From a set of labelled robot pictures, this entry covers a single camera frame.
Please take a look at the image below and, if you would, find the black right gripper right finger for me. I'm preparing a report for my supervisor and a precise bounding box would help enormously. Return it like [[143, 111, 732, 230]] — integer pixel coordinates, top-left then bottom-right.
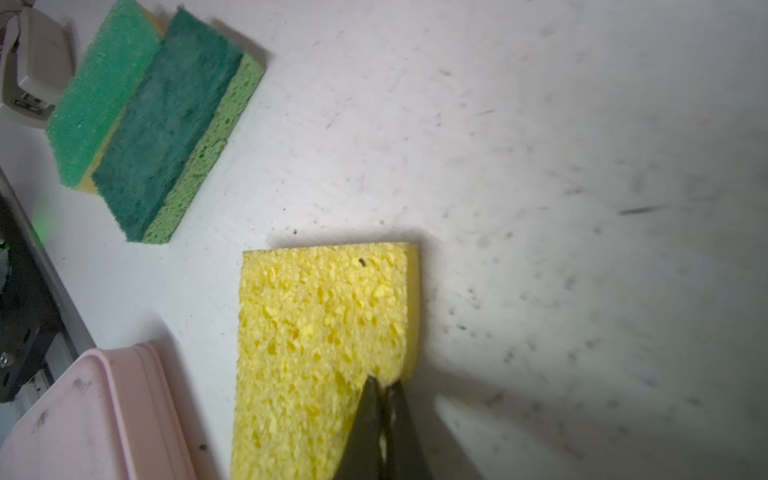
[[383, 381, 434, 480]]

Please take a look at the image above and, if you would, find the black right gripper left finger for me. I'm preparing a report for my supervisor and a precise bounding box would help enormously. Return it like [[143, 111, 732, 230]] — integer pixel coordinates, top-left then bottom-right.
[[333, 376, 383, 480]]

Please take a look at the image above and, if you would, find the yellow sponge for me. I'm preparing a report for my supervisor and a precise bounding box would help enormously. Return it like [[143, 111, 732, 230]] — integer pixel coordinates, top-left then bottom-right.
[[230, 243, 421, 479]]

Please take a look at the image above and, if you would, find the pink plastic tray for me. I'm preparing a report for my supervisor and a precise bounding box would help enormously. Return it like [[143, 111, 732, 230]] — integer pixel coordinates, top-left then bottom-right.
[[1, 343, 196, 479]]

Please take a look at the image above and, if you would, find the dark green scouring sponge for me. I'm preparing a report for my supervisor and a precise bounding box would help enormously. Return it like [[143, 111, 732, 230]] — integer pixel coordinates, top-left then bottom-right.
[[92, 8, 265, 245]]

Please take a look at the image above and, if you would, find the light green sponge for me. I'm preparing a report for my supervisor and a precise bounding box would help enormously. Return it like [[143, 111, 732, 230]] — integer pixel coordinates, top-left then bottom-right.
[[45, 1, 162, 193]]

